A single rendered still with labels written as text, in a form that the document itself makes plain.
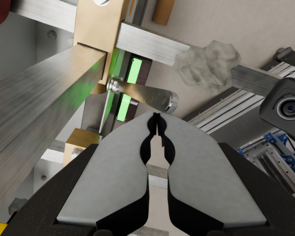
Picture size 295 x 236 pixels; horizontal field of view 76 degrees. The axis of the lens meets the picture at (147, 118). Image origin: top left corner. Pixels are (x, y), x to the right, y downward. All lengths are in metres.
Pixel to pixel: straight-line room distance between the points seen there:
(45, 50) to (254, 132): 1.07
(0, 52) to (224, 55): 0.40
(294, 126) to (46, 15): 0.29
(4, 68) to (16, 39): 0.07
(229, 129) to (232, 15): 0.60
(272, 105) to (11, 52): 0.47
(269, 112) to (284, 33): 1.11
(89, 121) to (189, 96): 0.84
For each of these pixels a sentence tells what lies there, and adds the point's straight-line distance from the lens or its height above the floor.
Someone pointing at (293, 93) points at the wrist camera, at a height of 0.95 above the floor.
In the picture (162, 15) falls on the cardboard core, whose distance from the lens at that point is 1.03.
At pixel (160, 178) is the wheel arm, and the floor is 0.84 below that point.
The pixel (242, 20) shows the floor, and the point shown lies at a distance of 1.20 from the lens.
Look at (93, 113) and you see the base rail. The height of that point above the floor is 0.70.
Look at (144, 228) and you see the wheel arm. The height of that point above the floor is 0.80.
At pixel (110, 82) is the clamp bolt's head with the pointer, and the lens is 0.29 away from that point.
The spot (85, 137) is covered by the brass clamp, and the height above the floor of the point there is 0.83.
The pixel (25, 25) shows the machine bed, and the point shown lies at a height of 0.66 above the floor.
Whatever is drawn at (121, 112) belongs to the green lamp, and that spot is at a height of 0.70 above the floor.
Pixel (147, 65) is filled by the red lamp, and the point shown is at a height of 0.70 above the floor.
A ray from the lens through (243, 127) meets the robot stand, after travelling 1.18.
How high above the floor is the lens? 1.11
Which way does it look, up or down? 60 degrees down
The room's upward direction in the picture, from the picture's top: 176 degrees counter-clockwise
